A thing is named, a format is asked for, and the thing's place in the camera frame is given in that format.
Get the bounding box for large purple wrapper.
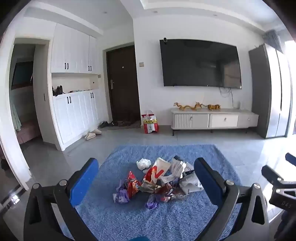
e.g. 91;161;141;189
113;181;130;204

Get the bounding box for white crumpled tissue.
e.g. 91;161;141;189
136;158;152;171

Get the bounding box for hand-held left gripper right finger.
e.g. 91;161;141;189
194;158;270;241

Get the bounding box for grey doormat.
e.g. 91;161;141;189
109;120;141;130

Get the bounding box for black wall television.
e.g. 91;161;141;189
159;39;242;90

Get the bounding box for white crumpled plastic bag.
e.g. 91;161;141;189
179;173;204;194

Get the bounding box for red crumpled wrapper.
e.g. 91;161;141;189
150;181;186;202

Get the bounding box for pink bed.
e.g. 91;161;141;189
15;118;42;145

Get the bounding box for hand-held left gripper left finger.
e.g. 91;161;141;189
23;158;99;241

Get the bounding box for small purple wrapper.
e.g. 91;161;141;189
146;196;160;210

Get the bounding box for blue shaggy rug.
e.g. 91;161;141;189
61;144;243;241

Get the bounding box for white printed paper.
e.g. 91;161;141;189
171;156;195;179

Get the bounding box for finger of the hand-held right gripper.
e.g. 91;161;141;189
285;152;296;166
261;166;296;209

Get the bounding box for white wall cabinet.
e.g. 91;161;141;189
50;23;100;75

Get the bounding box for silver foil wrapper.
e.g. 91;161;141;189
139;178;162;193

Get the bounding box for white television stand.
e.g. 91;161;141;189
171;108;259;136

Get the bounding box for red white paper bag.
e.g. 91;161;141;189
142;110;159;134

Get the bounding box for hanging green cloth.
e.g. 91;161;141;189
10;102;22;132

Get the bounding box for grey refrigerator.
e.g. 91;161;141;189
248;43;292;139

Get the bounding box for dark brown door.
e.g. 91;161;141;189
106;45;141;122

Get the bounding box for row of dark shoes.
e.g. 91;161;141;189
99;120;132;128

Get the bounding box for grey curtain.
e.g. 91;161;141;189
264;30;284;52

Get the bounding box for red orange snack wrapper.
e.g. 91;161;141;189
126;171;142;198

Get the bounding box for television cables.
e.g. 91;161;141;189
220;87;234;107

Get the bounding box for white floor cabinet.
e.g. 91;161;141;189
52;89;109;151

